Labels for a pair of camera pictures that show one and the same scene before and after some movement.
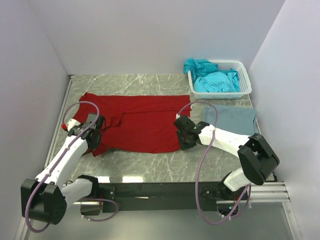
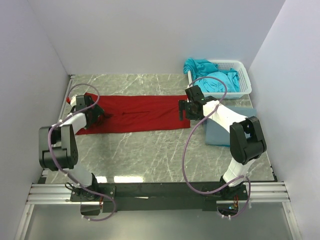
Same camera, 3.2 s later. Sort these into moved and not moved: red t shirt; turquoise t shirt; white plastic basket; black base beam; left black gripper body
Moved: left black gripper body; red t shirt
Not moved: turquoise t shirt; white plastic basket; black base beam
